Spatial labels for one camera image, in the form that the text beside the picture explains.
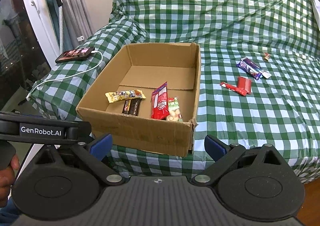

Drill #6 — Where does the red thin wafer bar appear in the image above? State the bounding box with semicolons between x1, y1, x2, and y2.
220;82;247;96

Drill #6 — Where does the red square snack packet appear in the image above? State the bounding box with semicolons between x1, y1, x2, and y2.
237;76;252;94

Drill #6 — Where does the red white snack packet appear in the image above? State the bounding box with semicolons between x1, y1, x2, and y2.
151;82;169;120

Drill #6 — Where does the small purple chocolate bar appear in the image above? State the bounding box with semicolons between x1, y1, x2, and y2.
236;60;262;80

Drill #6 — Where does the long purple snack bar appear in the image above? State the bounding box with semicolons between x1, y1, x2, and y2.
241;57;272;79

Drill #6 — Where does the small gold red candy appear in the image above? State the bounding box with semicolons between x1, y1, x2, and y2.
264;53;270;61

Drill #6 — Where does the person's left hand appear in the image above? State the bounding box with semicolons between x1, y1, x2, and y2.
0;154;20;208

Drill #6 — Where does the yellow snack bar wrapper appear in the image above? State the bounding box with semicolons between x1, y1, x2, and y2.
105;89;146;103

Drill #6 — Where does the dark chocolate bar wrapper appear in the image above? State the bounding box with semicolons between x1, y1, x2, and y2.
122;99;141;116

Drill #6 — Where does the green peanut snack packet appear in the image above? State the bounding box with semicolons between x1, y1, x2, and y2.
166;97;183;122

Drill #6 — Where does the black smartphone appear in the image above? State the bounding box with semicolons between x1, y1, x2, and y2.
55;47;94;63

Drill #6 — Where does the brown cardboard box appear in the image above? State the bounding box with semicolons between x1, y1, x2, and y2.
76;43;201;157

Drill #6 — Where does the grey curtain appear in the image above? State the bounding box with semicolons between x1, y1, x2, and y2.
46;0;93;50

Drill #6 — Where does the green checkered sofa cover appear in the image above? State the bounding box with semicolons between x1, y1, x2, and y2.
29;0;319;183

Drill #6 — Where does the white door frame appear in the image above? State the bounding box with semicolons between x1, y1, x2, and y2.
23;0;59;67

